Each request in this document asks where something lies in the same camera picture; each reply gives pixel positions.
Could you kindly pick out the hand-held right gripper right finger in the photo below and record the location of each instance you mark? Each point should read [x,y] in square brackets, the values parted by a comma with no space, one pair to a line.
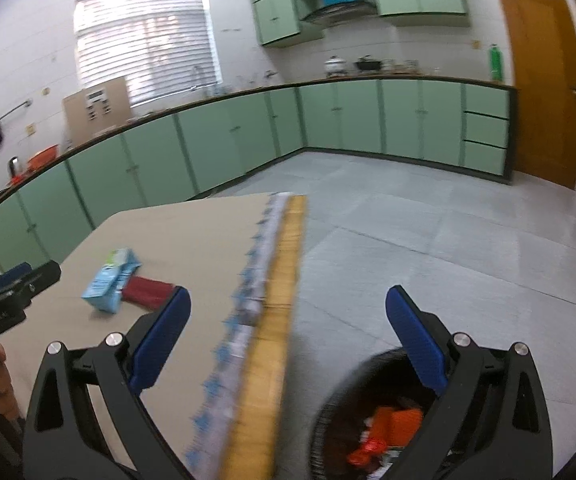
[415,340]

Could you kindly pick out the large printed cardboard box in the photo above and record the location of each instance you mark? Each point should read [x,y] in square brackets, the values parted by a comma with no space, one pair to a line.
[77,120]

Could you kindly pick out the steel towel rail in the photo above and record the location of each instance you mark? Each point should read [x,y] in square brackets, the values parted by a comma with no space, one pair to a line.
[15,110]

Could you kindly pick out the steel kettle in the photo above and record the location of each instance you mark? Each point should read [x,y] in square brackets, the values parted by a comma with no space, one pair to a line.
[14,166]

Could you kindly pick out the green bottle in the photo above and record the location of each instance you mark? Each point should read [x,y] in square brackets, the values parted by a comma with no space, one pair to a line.
[495,65]

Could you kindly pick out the orange foam net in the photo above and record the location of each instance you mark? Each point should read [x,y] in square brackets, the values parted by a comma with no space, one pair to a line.
[398,422]

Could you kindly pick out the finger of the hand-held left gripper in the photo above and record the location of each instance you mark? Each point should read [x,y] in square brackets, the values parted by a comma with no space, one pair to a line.
[42,277]
[11,275]

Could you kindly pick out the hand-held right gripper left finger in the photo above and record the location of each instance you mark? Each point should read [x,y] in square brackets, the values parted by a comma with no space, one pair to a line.
[160,340]

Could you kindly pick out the window with white blinds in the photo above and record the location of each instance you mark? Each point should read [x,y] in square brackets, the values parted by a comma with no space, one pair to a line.
[142,35]

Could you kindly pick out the white pot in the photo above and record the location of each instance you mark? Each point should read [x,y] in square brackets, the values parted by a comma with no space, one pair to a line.
[334,66]

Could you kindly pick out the red basin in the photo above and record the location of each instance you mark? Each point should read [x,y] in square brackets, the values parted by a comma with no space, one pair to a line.
[42,156]

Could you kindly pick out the black wok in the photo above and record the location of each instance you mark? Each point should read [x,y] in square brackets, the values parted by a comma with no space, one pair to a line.
[368,64]

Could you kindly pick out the black trash bin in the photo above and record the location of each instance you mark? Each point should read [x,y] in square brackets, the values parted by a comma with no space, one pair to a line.
[340,410]

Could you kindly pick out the wooden table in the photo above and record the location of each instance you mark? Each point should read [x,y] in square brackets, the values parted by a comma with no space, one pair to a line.
[280,310]

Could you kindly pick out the steel range hood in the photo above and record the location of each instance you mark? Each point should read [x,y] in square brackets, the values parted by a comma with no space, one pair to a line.
[338,13]

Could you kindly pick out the green base cabinets with countertop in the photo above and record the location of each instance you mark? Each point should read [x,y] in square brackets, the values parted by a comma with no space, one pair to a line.
[217,145]

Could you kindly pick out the dark red packet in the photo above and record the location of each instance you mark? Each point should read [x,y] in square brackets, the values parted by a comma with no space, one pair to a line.
[147,292]

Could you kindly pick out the wooden door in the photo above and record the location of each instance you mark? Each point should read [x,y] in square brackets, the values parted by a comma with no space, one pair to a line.
[543,85]

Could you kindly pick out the light blue drink carton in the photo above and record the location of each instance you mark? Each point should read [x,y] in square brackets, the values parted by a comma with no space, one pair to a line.
[110,282]

